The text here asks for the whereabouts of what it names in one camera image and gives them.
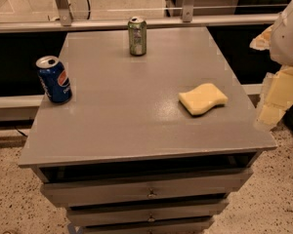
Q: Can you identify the yellow sponge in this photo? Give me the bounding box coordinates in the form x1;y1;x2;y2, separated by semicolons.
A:
178;83;229;116

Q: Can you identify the grey drawer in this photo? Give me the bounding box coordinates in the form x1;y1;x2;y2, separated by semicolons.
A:
42;168;253;207
83;217;213;234
67;199;229;226

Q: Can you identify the green soda can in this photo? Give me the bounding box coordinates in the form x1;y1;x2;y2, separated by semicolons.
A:
128;17;147;56

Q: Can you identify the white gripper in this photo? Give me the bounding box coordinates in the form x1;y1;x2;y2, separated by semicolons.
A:
249;0;293;130

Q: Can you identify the grey drawer cabinet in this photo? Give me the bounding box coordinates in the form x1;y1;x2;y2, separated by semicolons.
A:
18;26;278;234

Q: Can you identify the blue pepsi can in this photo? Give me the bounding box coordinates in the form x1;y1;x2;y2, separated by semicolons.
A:
36;56;72;103

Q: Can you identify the metal railing frame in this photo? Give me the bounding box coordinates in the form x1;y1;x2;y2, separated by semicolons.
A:
0;0;277;33

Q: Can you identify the top grey drawer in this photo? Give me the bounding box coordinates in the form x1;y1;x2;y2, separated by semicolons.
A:
42;168;253;207

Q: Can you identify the bottom grey drawer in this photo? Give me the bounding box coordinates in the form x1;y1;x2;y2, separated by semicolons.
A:
83;217;213;234

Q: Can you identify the middle grey drawer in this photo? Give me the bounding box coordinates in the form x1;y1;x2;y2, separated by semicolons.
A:
67;199;229;226

